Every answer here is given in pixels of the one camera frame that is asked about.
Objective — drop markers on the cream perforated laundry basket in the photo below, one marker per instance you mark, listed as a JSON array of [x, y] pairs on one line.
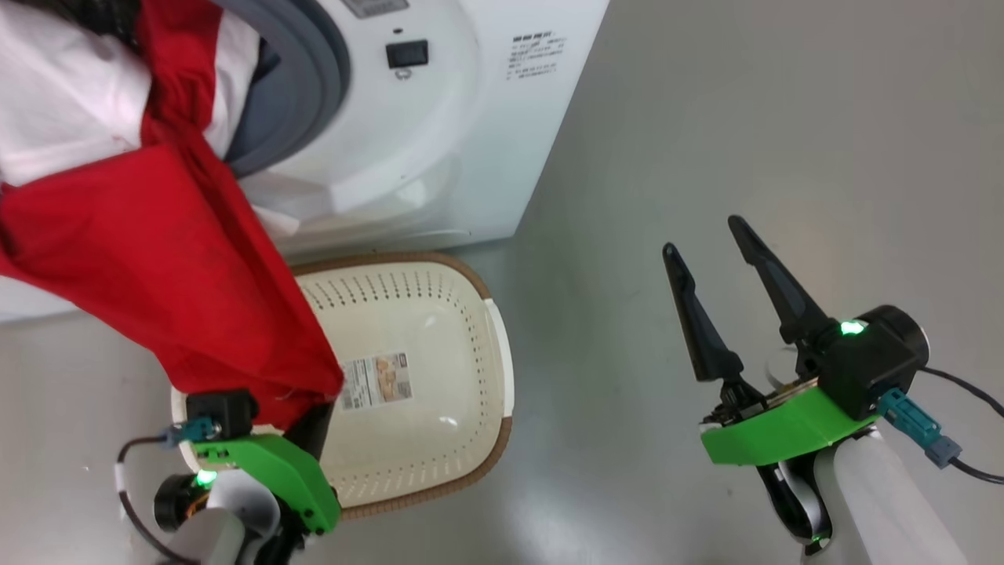
[[423, 439]]

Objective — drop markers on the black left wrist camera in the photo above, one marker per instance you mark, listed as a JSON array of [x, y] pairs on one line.
[[221, 414]]

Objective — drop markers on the basket paper label sticker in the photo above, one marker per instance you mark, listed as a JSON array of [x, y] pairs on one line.
[[376, 382]]

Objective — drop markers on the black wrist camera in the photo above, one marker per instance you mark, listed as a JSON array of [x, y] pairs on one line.
[[874, 361], [221, 414]]

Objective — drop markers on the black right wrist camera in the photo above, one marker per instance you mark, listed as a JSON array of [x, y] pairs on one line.
[[874, 361]]

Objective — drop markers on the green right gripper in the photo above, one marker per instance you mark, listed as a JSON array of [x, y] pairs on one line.
[[776, 435]]

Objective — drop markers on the white front-load washing machine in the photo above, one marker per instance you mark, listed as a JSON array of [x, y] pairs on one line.
[[471, 118]]

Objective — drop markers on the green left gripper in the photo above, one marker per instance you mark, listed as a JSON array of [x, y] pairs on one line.
[[282, 475]]

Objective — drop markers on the red and white garment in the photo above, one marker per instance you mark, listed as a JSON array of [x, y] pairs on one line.
[[157, 259]]

